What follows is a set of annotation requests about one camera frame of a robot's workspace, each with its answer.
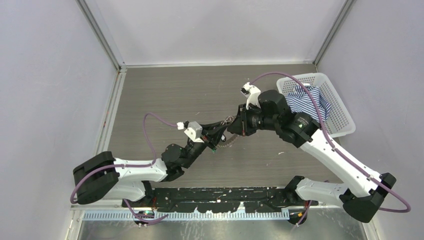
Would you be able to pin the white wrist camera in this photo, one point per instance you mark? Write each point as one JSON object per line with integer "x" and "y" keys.
{"x": 252, "y": 93}
{"x": 192, "y": 129}

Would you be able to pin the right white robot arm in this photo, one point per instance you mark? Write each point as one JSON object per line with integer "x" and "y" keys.
{"x": 362, "y": 190}

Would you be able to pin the numbered metal key ring disc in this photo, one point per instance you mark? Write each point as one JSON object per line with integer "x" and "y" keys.
{"x": 226, "y": 139}

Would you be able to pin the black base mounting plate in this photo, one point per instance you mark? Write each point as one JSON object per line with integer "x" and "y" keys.
{"x": 218, "y": 199}

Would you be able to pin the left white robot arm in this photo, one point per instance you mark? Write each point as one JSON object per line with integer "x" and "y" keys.
{"x": 105, "y": 176}

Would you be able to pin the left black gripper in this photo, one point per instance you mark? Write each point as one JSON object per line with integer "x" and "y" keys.
{"x": 212, "y": 134}

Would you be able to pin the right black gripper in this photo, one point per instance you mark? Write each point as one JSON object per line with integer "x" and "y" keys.
{"x": 240, "y": 125}

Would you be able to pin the white plastic basket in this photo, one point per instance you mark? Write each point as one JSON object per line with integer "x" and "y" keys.
{"x": 339, "y": 122}

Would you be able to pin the blue striped shirt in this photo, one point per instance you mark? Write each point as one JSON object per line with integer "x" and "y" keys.
{"x": 300, "y": 102}

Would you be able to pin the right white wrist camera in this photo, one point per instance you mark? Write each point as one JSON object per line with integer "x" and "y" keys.
{"x": 252, "y": 93}

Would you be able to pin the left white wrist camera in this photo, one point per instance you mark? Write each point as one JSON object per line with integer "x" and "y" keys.
{"x": 192, "y": 129}

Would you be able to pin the aluminium frame rail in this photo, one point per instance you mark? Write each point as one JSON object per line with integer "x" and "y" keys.
{"x": 102, "y": 144}

